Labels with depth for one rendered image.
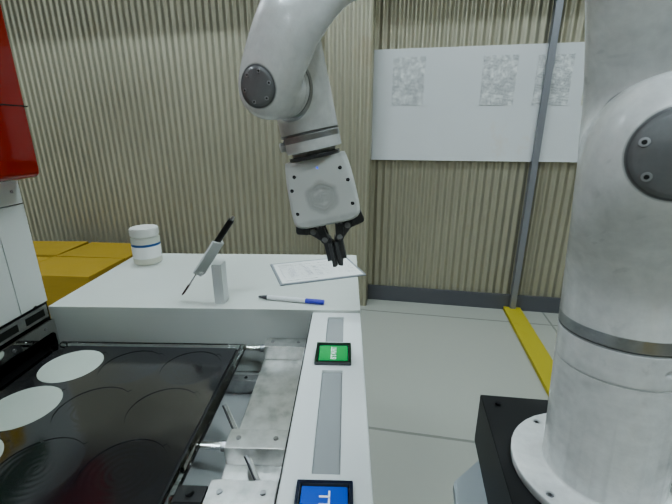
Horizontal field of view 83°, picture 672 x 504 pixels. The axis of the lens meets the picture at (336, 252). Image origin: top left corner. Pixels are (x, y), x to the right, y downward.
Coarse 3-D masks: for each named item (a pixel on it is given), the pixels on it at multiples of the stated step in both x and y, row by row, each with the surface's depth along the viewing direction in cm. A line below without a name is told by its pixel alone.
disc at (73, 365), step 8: (72, 352) 72; (80, 352) 72; (88, 352) 72; (96, 352) 72; (56, 360) 70; (64, 360) 70; (72, 360) 70; (80, 360) 70; (88, 360) 70; (96, 360) 70; (40, 368) 67; (48, 368) 67; (56, 368) 67; (64, 368) 67; (72, 368) 67; (80, 368) 67; (88, 368) 67; (40, 376) 65; (48, 376) 65; (56, 376) 65; (64, 376) 65; (72, 376) 65; (80, 376) 65
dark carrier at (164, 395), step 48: (48, 384) 63; (96, 384) 63; (144, 384) 63; (192, 384) 63; (0, 432) 53; (48, 432) 53; (96, 432) 53; (144, 432) 53; (192, 432) 53; (0, 480) 46; (48, 480) 46; (96, 480) 46; (144, 480) 46
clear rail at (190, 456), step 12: (240, 348) 73; (240, 360) 70; (228, 372) 66; (228, 384) 63; (216, 396) 60; (216, 408) 58; (204, 420) 55; (204, 432) 53; (192, 444) 50; (192, 456) 49; (180, 480) 46; (168, 492) 44
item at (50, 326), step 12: (36, 324) 74; (48, 324) 75; (24, 336) 69; (36, 336) 72; (0, 348) 66; (12, 348) 67; (24, 348) 69; (60, 348) 78; (0, 360) 65; (24, 372) 71
